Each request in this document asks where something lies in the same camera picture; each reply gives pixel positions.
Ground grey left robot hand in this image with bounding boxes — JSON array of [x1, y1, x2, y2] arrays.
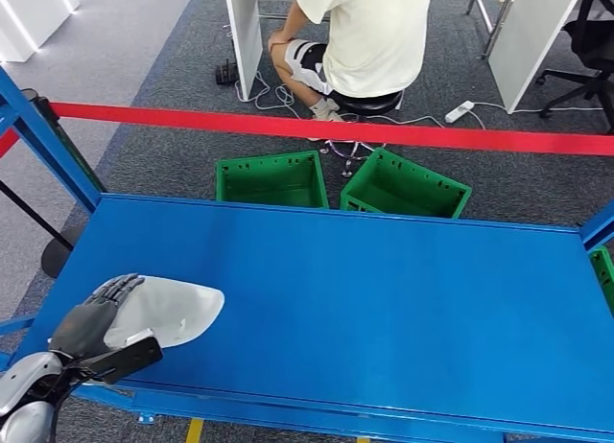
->
[[48, 273, 146, 365]]

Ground white curved plastic part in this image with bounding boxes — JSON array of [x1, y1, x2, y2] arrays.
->
[[103, 274, 225, 351]]

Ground blue metal shelf rack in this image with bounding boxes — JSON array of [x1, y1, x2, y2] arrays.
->
[[0, 65, 614, 443]]

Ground chrome stanchion with round base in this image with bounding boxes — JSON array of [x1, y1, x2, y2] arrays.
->
[[21, 88, 107, 194]]

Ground red barrier belt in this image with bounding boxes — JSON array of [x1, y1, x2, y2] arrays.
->
[[0, 128, 20, 159], [50, 101, 614, 158]]

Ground green plastic crate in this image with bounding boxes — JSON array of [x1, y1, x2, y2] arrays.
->
[[340, 147, 473, 221], [216, 150, 330, 211], [588, 245, 614, 318]]

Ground black floor box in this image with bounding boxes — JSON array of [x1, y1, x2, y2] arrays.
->
[[215, 58, 239, 86]]

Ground white display counter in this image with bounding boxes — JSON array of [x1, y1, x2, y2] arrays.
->
[[0, 0, 81, 64]]

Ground white desk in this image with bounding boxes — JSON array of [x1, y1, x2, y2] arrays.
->
[[487, 0, 614, 115], [222, 0, 332, 103]]

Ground black round stool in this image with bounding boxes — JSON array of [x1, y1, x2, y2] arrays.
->
[[320, 90, 404, 179]]

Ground person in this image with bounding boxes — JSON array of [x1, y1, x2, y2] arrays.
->
[[267, 0, 434, 124]]

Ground white power strip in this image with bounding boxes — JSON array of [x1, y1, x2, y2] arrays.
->
[[444, 100, 476, 125]]

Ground black office chair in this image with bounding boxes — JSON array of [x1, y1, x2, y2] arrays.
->
[[535, 0, 614, 135]]

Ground white cable bundle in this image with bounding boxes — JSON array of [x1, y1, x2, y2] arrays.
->
[[222, 23, 304, 121]]

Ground grey metal desk frame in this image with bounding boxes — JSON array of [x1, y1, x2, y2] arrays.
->
[[465, 0, 521, 60]]

